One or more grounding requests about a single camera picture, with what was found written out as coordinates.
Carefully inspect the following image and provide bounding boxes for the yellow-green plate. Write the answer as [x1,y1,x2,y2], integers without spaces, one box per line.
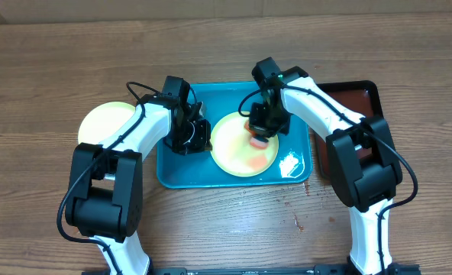
[210,112,279,177]
[77,102,135,144]

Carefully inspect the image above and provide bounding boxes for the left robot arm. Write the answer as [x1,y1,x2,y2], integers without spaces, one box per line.
[56,76,212,274]

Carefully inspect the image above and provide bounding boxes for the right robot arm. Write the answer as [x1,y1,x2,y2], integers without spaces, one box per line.
[247,57,402,274]

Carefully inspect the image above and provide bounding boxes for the black tray with red water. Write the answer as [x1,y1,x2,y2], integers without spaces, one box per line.
[314,80,383,180]

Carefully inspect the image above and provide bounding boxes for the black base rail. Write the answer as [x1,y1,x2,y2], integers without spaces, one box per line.
[81,263,421,275]

